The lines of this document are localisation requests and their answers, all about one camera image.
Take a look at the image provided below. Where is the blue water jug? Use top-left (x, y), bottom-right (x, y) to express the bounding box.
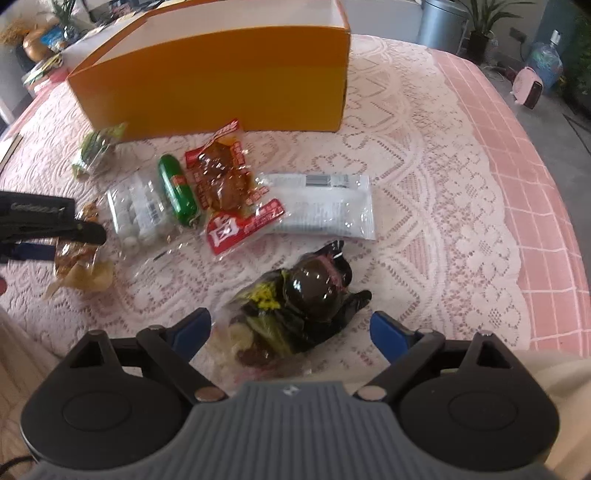
top-left (527, 30), bottom-right (563, 94)

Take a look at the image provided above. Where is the black dried fruit pack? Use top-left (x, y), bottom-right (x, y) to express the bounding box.
top-left (217, 240), bottom-right (372, 368)

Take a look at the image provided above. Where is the green pea snack pack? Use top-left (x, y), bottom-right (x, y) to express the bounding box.
top-left (71, 123), bottom-right (127, 180)

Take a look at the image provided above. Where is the pink checkered table cover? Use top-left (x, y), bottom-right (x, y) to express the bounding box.
top-left (1, 36), bottom-right (590, 355)

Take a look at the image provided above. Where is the mixed nuts clear pack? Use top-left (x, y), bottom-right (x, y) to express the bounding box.
top-left (43, 200), bottom-right (116, 298)

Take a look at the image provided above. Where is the left potted plant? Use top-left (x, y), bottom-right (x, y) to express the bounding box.
top-left (50, 0), bottom-right (81, 43)

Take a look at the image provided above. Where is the orange cardboard box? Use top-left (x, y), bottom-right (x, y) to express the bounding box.
top-left (68, 1), bottom-right (351, 141)

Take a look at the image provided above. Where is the red braised meat pack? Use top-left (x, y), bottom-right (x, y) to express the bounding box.
top-left (184, 119), bottom-right (287, 259)

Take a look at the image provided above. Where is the grey metal trash bin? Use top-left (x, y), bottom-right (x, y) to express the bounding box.
top-left (417, 0), bottom-right (470, 54)

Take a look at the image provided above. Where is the potted green plant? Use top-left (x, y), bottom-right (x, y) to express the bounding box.
top-left (459, 0), bottom-right (535, 65)

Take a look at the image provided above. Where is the white flat snack pack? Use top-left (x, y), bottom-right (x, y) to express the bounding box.
top-left (263, 173), bottom-right (376, 240)

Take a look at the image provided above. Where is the white lace tablecloth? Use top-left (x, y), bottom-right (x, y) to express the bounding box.
top-left (0, 34), bottom-right (532, 384)

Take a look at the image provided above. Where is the pink small heater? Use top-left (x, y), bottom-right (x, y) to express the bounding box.
top-left (511, 67), bottom-right (544, 110)

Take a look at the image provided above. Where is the clear white candy pack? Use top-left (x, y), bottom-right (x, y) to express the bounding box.
top-left (105, 172), bottom-right (179, 258)

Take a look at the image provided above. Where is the green sausage stick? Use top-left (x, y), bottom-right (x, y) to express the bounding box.
top-left (158, 154), bottom-right (200, 227)

